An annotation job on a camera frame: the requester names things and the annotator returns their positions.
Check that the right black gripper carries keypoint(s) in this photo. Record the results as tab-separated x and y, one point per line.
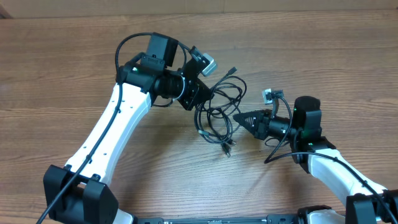
260	127

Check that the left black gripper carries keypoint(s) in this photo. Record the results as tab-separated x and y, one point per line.
196	94

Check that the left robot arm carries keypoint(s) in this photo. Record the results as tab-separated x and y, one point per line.
79	191

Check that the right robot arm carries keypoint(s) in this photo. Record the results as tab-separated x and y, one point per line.
365	201

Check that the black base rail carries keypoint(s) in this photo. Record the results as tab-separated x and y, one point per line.
270	219

